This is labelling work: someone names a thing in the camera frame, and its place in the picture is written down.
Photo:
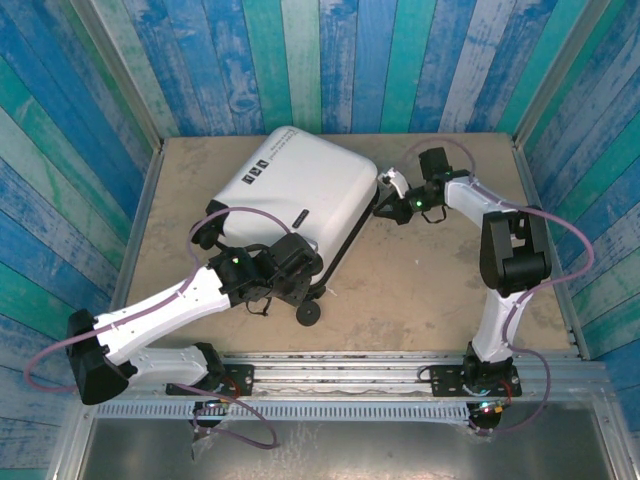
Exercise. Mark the white hard-shell suitcase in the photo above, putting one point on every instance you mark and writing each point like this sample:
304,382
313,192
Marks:
310,185

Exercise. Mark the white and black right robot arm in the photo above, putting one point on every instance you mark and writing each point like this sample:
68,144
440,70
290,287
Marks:
500,325

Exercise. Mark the small circuit board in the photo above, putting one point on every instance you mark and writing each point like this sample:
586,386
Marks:
489,408
217,402

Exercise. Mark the steel sheet panel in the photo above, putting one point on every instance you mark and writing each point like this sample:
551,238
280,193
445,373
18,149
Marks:
350,450

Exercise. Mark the aluminium rail frame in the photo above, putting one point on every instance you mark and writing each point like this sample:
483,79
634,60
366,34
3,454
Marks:
340,372

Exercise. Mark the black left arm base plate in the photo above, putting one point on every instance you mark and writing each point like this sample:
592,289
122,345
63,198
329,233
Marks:
240,375

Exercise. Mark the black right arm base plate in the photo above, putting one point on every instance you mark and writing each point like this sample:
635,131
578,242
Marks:
447,380

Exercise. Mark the aluminium corner post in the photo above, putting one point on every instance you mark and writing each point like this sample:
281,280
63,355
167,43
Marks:
560,70
120,75

